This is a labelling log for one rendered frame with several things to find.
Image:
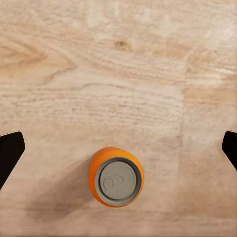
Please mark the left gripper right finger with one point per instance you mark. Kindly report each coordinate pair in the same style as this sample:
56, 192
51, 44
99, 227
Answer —
229, 147

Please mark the can of soda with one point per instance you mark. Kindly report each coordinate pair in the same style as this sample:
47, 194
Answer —
116, 177

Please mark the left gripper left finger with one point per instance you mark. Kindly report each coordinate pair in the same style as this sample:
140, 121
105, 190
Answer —
12, 147

